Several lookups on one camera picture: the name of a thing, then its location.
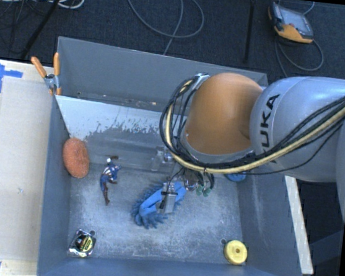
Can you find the grey metal bin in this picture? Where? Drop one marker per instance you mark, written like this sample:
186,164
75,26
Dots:
159,245

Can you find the yellow round disc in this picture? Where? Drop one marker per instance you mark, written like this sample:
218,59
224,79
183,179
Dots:
235,252

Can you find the blue and red action figure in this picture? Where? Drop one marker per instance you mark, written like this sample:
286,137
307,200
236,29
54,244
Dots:
107,178

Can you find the orange-brown round scouring pad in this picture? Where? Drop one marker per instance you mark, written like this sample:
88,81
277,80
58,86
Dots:
75,158

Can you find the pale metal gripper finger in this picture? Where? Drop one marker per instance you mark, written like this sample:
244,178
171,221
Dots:
163,199
171,203

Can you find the silver and yellow tape measure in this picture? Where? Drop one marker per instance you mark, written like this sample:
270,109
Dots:
82,243

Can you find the clear glass object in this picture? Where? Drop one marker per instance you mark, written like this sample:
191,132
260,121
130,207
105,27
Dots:
164,159

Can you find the blue round object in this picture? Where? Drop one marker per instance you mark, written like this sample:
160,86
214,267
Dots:
235,177

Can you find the blue spiky rubber toy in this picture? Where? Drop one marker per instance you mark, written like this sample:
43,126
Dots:
148,207

